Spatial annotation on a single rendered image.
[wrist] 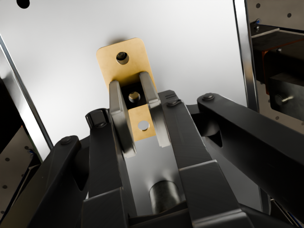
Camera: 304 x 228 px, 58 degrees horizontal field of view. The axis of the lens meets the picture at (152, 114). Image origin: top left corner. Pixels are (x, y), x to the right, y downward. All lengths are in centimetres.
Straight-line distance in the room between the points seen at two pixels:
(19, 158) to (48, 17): 45
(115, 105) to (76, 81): 10
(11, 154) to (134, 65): 48
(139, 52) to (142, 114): 5
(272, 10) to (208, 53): 38
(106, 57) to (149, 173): 13
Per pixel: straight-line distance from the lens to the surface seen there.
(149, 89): 17
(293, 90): 29
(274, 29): 49
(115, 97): 17
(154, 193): 29
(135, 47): 22
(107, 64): 22
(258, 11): 61
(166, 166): 29
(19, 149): 65
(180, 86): 26
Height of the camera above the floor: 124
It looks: 67 degrees down
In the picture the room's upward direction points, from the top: 160 degrees clockwise
